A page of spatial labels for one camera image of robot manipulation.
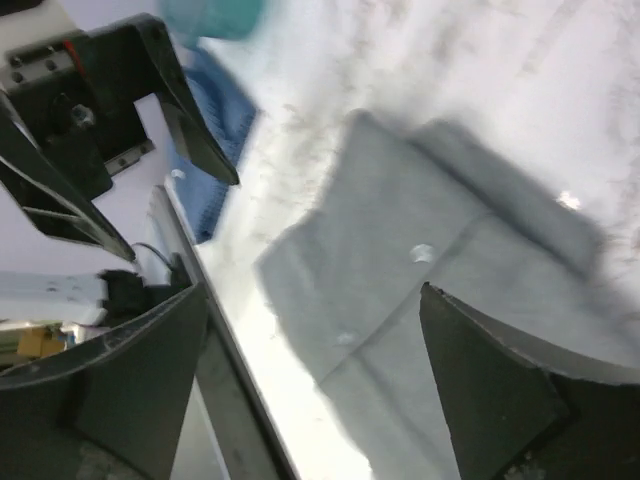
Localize aluminium frame rail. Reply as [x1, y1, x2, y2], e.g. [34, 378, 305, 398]
[150, 185, 299, 479]

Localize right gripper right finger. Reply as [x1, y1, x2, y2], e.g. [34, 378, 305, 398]
[419, 283, 639, 479]

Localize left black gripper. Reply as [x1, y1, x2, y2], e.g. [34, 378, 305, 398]
[1, 14, 239, 263]

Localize folded blue checked shirt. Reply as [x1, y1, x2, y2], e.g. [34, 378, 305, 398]
[169, 49, 258, 244]

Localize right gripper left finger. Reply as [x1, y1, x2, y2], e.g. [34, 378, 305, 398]
[1, 285, 207, 479]

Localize teal plastic bin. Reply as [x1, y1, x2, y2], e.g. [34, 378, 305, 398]
[158, 0, 266, 43]

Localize grey long sleeve shirt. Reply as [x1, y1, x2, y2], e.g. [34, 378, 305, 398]
[258, 111, 616, 479]

